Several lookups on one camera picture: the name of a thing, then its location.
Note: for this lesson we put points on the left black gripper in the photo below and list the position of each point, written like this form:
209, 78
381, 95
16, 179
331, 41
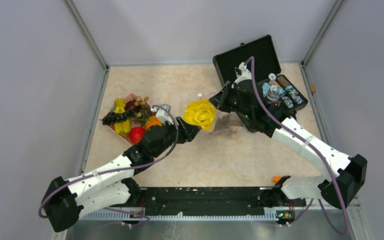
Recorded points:
186, 132

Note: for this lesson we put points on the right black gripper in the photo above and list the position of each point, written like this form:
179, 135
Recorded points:
220, 99

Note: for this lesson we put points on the clear zip top bag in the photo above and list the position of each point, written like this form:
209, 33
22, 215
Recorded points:
223, 121

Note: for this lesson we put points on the yellow napa cabbage toy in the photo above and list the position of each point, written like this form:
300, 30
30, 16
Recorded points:
200, 113

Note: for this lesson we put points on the brown mushroom toy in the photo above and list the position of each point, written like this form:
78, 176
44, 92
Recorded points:
234, 131

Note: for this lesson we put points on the yellow banana bunch toy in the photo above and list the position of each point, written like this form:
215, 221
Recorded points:
122, 125

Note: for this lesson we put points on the dark black grape bunch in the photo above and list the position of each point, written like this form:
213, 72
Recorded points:
113, 118

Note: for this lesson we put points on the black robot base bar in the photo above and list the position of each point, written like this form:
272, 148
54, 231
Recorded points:
204, 201

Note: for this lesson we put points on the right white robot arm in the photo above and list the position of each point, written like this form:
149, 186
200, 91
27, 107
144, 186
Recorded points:
342, 175

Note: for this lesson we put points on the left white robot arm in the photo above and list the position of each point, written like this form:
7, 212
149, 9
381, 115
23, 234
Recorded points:
67, 200

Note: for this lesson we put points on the pink plastic food basket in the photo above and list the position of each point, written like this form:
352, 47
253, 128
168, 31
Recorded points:
143, 113

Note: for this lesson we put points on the orange spiky fruit toy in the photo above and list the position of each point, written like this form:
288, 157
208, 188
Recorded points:
152, 121

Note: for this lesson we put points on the red apple toy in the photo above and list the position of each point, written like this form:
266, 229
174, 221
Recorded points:
136, 134

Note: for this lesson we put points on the tan longan fruit cluster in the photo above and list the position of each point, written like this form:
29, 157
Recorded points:
139, 101

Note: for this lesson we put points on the black poker chip case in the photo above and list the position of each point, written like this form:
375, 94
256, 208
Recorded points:
277, 96

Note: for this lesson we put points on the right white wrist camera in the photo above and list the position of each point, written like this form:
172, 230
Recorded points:
242, 74

